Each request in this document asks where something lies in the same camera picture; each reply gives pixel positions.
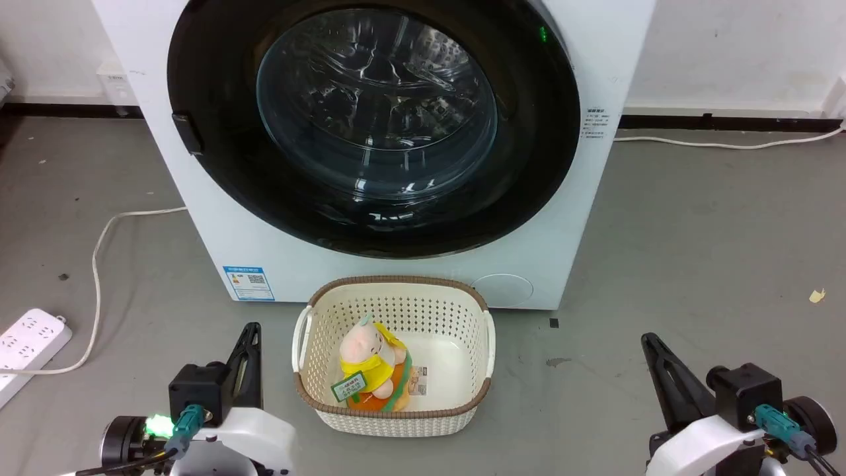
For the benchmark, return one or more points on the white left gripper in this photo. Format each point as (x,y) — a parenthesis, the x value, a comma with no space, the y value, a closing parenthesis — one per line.
(244,439)

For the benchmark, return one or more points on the white text warning sticker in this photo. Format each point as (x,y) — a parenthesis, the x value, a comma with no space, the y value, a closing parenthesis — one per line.
(593,122)

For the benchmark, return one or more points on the blue energy label sticker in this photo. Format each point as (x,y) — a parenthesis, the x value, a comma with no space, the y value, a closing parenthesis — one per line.
(249,283)

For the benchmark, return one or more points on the white perforated basket brown rim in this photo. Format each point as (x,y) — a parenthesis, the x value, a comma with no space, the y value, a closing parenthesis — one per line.
(449,330)

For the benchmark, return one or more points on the paper label sticker in basket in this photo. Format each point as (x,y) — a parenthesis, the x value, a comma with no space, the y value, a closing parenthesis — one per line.
(418,381)

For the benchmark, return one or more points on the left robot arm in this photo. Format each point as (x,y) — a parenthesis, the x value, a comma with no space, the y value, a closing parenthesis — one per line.
(125,439)

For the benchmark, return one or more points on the plush doll yellow orange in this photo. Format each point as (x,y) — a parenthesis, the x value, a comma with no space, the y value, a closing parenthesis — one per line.
(370,360)

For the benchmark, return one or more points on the white power strip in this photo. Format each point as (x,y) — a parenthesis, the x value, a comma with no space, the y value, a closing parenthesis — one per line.
(26,344)

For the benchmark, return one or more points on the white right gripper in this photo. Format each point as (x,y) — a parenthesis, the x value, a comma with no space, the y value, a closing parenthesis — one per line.
(714,449)

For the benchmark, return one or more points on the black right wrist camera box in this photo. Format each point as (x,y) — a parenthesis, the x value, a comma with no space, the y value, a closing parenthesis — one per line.
(743,390)

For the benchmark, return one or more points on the round black glass washer door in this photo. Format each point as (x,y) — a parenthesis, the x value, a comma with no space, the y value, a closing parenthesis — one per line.
(529,165)

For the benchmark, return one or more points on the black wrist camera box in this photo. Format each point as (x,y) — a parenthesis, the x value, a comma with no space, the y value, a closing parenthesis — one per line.
(743,390)
(198,390)

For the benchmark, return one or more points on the round white filter cover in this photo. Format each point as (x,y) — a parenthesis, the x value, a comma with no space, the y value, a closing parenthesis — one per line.
(501,290)

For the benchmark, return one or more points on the white front-load washing machine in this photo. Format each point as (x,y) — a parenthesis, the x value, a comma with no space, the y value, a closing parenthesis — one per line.
(588,218)

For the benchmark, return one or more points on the small yellowish paper scrap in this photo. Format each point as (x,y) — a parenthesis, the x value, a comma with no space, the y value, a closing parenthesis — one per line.
(817,296)

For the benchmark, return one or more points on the green white doll tag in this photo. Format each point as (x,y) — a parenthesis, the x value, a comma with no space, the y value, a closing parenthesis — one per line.
(348,387)

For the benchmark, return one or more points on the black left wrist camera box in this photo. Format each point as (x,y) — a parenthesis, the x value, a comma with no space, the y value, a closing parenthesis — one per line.
(198,390)

